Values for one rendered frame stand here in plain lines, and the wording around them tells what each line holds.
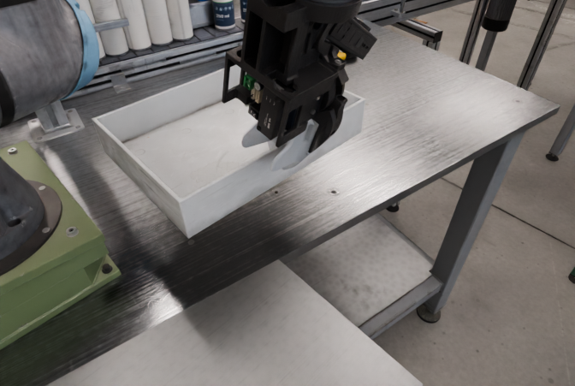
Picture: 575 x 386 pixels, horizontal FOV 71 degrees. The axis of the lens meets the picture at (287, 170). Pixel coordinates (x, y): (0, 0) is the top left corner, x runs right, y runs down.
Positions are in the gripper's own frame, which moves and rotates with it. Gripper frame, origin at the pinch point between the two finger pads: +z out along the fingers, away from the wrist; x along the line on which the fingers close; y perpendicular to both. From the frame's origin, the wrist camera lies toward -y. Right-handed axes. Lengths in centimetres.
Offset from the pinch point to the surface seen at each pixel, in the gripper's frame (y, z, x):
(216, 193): 9.6, -0.1, -0.7
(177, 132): 3.1, 7.3, -15.6
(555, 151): -179, 86, 38
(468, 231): -58, 48, 24
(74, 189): 14.1, 23.2, -27.7
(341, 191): -13.9, 15.5, 3.0
